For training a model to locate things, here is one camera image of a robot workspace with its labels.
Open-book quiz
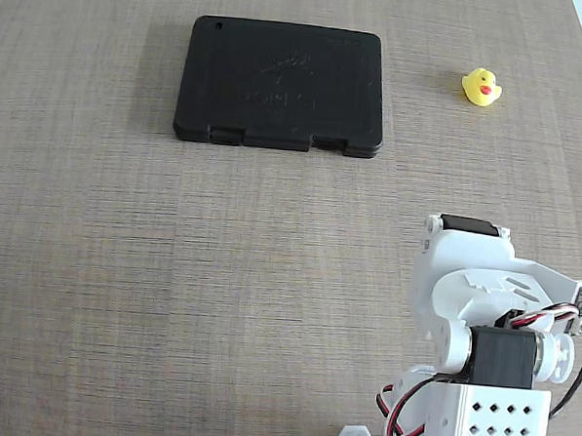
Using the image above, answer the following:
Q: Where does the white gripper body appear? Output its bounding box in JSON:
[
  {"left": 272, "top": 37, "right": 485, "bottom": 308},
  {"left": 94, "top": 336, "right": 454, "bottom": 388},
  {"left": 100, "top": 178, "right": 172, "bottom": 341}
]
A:
[{"left": 409, "top": 211, "right": 520, "bottom": 314}]

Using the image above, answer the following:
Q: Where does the yellow rubber duck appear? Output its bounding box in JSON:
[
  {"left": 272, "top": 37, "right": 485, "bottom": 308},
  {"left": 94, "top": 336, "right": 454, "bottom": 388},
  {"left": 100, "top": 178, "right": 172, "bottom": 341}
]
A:
[{"left": 460, "top": 65, "right": 505, "bottom": 110}]

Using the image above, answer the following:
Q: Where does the black square plastic plate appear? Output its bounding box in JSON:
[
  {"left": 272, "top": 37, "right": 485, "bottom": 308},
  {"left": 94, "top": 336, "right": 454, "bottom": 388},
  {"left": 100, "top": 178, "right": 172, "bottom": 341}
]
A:
[{"left": 171, "top": 13, "right": 391, "bottom": 160}]

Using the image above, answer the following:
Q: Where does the white red black wire bundle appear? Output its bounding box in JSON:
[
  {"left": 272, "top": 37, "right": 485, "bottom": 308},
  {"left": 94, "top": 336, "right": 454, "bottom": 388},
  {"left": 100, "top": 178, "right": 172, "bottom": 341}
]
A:
[{"left": 501, "top": 298, "right": 580, "bottom": 349}]

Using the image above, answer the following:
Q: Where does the black camera cable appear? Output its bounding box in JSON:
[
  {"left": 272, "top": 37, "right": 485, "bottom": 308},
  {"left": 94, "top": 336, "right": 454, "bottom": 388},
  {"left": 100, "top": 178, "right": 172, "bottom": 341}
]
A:
[{"left": 547, "top": 334, "right": 582, "bottom": 420}]

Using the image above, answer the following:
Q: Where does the red black servo cable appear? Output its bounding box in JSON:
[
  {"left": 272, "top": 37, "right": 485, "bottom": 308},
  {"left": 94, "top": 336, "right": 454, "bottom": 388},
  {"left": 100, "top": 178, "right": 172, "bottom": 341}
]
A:
[{"left": 374, "top": 371, "right": 440, "bottom": 436}]

